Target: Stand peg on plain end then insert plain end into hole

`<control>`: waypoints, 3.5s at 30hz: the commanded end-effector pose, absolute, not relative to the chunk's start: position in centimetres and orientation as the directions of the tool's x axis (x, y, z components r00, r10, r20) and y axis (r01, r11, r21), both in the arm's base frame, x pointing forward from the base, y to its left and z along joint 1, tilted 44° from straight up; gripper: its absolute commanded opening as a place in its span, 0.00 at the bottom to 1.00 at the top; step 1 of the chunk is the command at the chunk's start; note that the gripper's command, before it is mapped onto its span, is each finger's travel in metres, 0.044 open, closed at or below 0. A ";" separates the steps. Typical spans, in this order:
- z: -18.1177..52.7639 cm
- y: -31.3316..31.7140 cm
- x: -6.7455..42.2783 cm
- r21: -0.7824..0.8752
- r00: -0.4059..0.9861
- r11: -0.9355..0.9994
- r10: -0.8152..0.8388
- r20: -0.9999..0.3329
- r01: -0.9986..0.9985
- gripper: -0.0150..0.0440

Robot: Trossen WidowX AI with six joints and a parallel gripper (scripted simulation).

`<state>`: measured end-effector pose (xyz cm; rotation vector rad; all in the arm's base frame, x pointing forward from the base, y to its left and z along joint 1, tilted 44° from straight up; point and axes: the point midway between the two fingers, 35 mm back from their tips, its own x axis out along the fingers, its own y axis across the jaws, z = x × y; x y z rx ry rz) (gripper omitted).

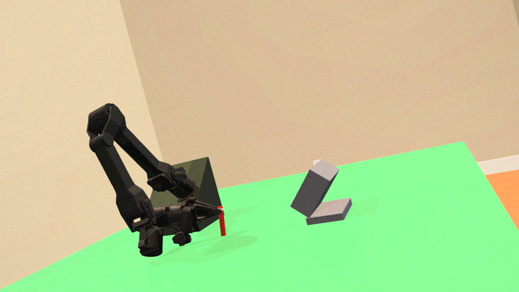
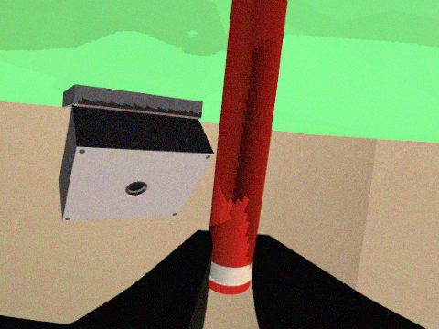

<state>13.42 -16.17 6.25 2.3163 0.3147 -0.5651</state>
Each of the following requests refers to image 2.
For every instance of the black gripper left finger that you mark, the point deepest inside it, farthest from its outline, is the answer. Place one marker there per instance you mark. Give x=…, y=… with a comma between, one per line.
x=173, y=295

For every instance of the grey square panel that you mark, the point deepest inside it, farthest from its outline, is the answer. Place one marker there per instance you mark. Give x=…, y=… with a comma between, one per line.
x=129, y=155

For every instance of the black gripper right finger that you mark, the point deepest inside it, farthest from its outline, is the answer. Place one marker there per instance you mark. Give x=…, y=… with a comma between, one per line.
x=290, y=292

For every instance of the red peg with white band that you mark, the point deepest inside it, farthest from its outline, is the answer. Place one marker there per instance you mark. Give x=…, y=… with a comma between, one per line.
x=254, y=51

